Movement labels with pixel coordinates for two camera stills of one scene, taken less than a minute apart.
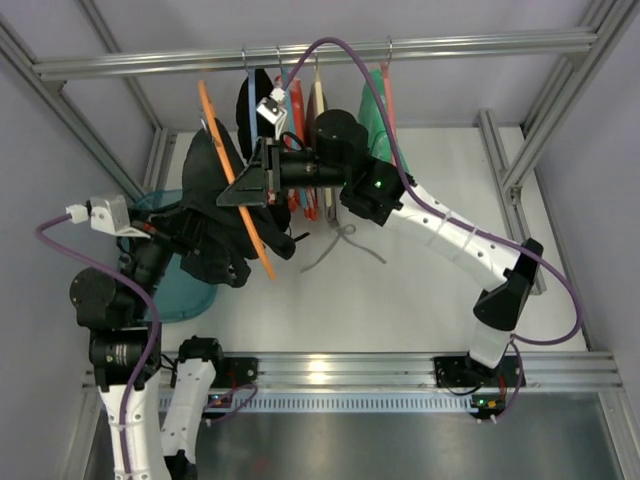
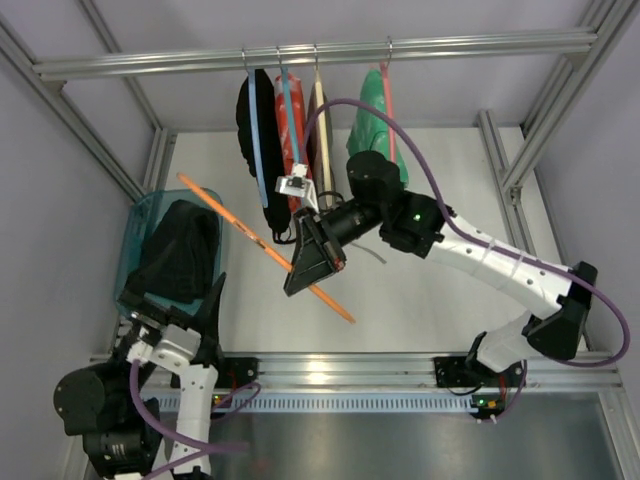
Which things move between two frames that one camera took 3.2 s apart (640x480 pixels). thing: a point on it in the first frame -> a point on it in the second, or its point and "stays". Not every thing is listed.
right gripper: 271,171 -> 321,240
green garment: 370,118 stays
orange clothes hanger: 204,87 -> 267,248
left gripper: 163,235 -> 163,318
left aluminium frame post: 162,142 stays
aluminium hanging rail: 522,44 stays
